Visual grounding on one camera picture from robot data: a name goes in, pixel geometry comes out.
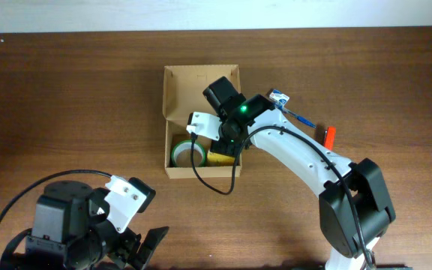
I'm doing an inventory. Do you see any yellow spiral notepad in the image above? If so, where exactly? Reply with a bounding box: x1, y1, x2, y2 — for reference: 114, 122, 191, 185
206, 151, 235, 167

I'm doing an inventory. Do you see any green tape roll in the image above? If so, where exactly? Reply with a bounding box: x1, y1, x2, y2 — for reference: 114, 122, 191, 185
170, 139, 206, 167

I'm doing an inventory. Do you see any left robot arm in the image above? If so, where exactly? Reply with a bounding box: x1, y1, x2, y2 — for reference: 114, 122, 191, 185
0, 176, 169, 269

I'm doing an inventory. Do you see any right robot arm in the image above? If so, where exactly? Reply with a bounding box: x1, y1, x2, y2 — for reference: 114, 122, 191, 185
193, 76, 396, 269

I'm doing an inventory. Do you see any small white blue box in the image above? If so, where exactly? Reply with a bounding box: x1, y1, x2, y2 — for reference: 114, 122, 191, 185
268, 88, 290, 107

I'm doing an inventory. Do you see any brown cardboard box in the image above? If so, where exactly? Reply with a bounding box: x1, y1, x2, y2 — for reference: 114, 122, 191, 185
162, 64, 241, 179

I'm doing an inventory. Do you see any blue ballpoint pen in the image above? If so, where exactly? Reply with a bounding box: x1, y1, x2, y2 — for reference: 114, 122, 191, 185
278, 106, 317, 128

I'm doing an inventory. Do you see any black left camera cable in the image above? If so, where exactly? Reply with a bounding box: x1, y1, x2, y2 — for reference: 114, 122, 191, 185
0, 169, 113, 270

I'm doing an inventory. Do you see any black camera cable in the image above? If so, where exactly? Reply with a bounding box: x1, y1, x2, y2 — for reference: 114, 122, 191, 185
189, 125, 377, 270
0, 169, 113, 270

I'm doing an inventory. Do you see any black right camera cable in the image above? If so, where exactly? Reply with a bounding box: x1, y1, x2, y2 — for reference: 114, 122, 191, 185
189, 125, 377, 270

